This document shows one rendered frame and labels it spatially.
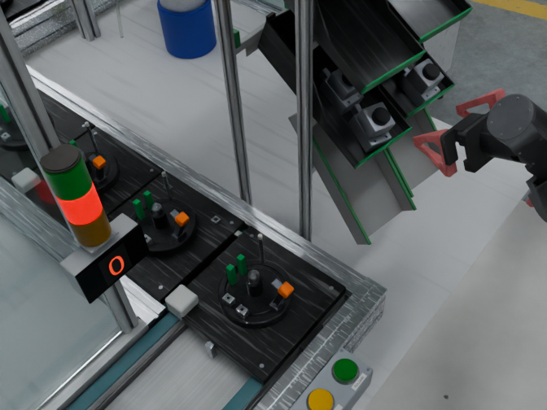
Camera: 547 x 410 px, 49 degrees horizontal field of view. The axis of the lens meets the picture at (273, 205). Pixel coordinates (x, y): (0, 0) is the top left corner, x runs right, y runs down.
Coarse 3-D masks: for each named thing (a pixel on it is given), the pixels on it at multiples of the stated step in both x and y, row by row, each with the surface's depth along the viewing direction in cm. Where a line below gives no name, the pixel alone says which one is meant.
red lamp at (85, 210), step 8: (88, 192) 78; (96, 192) 80; (64, 200) 77; (72, 200) 77; (80, 200) 77; (88, 200) 78; (96, 200) 80; (64, 208) 78; (72, 208) 78; (80, 208) 78; (88, 208) 79; (96, 208) 80; (72, 216) 79; (80, 216) 79; (88, 216) 80; (96, 216) 81; (80, 224) 80
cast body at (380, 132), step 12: (360, 108) 104; (372, 108) 99; (384, 108) 99; (360, 120) 101; (372, 120) 99; (384, 120) 98; (360, 132) 102; (372, 132) 99; (384, 132) 101; (372, 144) 101; (384, 144) 104
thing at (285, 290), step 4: (276, 280) 102; (272, 284) 102; (276, 284) 102; (280, 284) 102; (284, 284) 101; (288, 284) 101; (276, 288) 102; (280, 288) 101; (284, 288) 101; (288, 288) 101; (292, 288) 101; (280, 292) 101; (284, 292) 100; (288, 292) 100; (280, 296) 103; (284, 296) 101; (276, 300) 105; (280, 300) 104; (276, 304) 106
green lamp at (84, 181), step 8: (80, 160) 75; (72, 168) 74; (80, 168) 75; (48, 176) 74; (56, 176) 73; (64, 176) 73; (72, 176) 74; (80, 176) 75; (88, 176) 77; (56, 184) 74; (64, 184) 74; (72, 184) 75; (80, 184) 76; (88, 184) 77; (56, 192) 76; (64, 192) 76; (72, 192) 76; (80, 192) 76
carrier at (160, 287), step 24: (144, 192) 130; (168, 192) 123; (192, 192) 130; (144, 216) 123; (168, 216) 123; (192, 216) 122; (168, 240) 119; (192, 240) 121; (216, 240) 121; (144, 264) 118; (168, 264) 117; (192, 264) 117; (144, 288) 114; (168, 288) 114
